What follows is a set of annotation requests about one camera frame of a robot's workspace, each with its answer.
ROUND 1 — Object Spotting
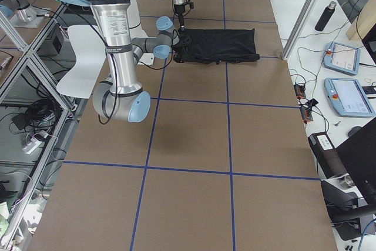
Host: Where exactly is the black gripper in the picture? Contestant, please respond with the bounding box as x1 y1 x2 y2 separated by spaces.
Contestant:
173 3 186 31
172 41 186 60

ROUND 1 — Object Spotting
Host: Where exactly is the black graphic t-shirt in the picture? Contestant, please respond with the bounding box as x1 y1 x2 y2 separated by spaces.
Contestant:
175 29 260 64

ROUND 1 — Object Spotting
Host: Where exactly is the white plastic chair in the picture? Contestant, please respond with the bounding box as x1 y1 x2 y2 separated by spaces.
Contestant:
56 25 106 99

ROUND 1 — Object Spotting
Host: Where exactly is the black water bottle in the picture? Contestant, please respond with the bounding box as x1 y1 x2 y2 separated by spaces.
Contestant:
314 1 337 32

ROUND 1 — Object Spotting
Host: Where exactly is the far blue teach pendant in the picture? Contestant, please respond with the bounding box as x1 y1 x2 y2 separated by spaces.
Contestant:
323 42 360 75

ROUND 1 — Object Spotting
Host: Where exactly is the blue teach pendant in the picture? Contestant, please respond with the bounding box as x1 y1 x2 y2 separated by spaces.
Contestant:
323 42 360 75
324 78 375 118

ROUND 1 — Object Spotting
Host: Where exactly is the near blue teach pendant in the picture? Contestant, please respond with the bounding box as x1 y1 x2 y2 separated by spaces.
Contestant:
324 78 375 118

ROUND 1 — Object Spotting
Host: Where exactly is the black power brick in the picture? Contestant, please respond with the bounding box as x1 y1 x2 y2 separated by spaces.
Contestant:
308 132 348 179

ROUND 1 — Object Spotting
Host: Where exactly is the black computer mouse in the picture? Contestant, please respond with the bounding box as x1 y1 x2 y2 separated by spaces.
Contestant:
347 126 362 137

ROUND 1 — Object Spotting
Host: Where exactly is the black monitor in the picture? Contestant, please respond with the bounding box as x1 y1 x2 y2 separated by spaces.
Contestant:
320 27 376 243

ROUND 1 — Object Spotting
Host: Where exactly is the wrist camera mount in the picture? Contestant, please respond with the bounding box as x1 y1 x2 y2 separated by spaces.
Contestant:
186 0 194 10
178 34 192 48

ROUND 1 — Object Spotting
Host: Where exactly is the aluminium frame post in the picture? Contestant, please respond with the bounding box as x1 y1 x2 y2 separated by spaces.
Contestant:
281 0 318 61

